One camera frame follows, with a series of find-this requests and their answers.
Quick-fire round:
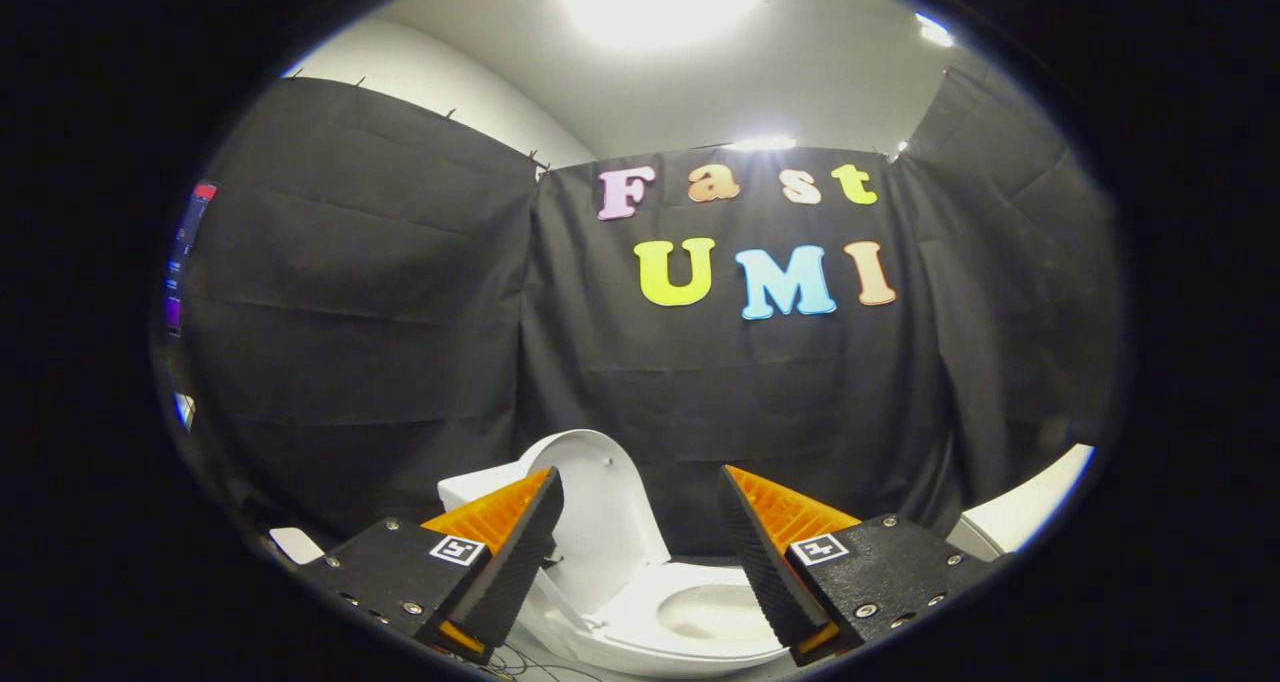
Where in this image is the white grooved panel unit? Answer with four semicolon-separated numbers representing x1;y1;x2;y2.
946;444;1096;563

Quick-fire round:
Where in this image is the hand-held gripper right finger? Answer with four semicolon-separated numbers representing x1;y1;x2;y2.
716;464;1011;668

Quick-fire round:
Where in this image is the white toilet tank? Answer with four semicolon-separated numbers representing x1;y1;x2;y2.
438;460;533;525

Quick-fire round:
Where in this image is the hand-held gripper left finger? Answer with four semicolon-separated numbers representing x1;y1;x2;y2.
296;466;566;666

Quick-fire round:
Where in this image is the colourful screen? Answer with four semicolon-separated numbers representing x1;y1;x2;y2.
163;182;218;340

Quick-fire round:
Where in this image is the black backdrop cloth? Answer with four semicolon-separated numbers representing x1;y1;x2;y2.
155;67;1123;563

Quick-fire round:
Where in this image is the white toilet seat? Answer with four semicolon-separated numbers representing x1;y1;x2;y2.
590;560;791;665

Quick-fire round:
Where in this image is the small white object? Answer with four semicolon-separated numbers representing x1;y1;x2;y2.
268;527;325;566

